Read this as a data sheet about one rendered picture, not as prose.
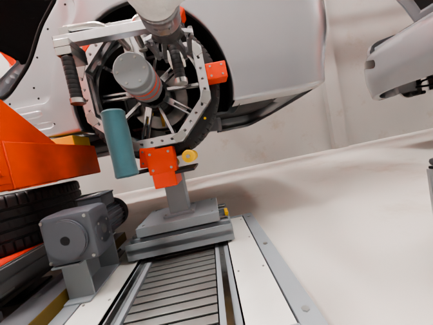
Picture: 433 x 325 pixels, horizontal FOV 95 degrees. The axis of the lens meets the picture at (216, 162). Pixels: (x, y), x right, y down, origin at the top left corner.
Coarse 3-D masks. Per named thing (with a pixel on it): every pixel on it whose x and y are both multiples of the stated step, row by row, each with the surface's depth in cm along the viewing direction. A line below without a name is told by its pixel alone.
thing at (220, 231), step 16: (224, 208) 112; (208, 224) 97; (224, 224) 92; (144, 240) 96; (160, 240) 91; (176, 240) 91; (192, 240) 91; (208, 240) 92; (224, 240) 92; (128, 256) 91; (144, 256) 91
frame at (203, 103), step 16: (96, 48) 83; (192, 48) 84; (96, 64) 87; (80, 80) 84; (96, 96) 89; (208, 96) 86; (96, 112) 86; (192, 112) 86; (192, 128) 91; (144, 144) 86; (160, 144) 86
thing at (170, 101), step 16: (112, 48) 91; (160, 48) 101; (112, 64) 97; (192, 64) 96; (96, 80) 92; (112, 80) 103; (112, 96) 95; (128, 96) 95; (160, 96) 99; (128, 112) 95; (160, 112) 96; (144, 128) 96
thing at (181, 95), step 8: (160, 72) 109; (176, 96) 110; (184, 96) 111; (152, 104) 106; (168, 104) 106; (176, 104) 111; (144, 112) 110; (168, 112) 111; (176, 112) 111; (152, 120) 111; (160, 120) 111; (176, 120) 111; (160, 128) 111
